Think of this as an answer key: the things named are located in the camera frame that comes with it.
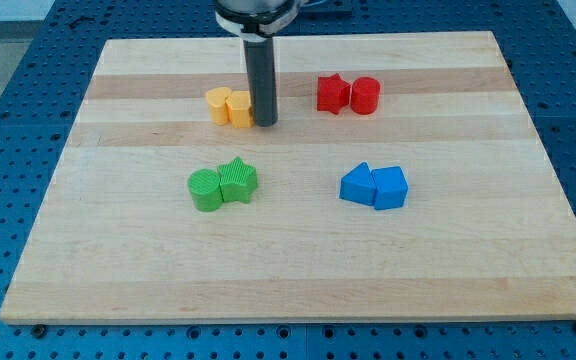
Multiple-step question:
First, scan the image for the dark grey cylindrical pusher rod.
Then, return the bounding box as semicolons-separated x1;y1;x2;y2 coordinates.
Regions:
244;38;278;127

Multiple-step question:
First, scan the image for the yellow pentagon block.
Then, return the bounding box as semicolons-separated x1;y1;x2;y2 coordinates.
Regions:
226;91;254;128

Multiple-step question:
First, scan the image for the yellow heart block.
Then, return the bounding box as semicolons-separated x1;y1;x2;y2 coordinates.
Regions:
205;87;232;126

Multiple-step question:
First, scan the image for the red star block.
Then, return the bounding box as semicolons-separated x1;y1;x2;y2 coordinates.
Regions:
317;74;351;115

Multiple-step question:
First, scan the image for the red cylinder block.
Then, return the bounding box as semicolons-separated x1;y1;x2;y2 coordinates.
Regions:
350;77;381;115

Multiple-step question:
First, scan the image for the green star block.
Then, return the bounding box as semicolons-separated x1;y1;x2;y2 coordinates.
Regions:
217;157;258;203

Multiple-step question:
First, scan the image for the green cylinder block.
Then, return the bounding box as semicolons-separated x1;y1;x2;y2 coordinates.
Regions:
187;169;223;212

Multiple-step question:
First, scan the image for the blue triangle block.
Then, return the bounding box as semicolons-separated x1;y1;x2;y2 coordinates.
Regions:
339;162;376;206

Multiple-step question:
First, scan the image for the blue cube block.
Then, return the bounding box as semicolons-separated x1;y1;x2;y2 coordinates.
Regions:
372;166;408;210

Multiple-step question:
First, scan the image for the light wooden board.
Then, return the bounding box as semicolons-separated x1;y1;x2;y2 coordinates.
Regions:
0;31;576;325

